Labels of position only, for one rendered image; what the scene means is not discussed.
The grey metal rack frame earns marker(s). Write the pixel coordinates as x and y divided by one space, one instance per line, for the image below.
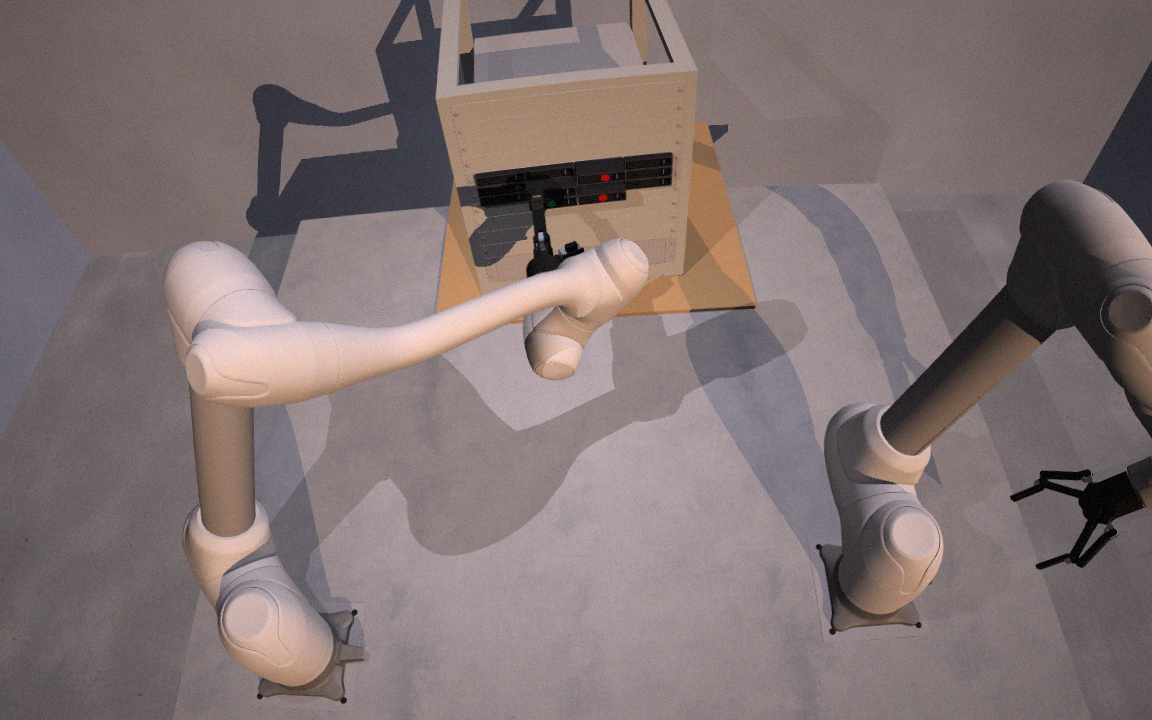
536 117

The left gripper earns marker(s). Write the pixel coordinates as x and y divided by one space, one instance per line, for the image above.
544 261

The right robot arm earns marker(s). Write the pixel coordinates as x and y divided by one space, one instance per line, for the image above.
1075 240

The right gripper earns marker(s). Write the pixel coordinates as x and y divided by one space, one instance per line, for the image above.
1119 499

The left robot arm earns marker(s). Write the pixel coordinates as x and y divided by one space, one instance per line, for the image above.
258 354

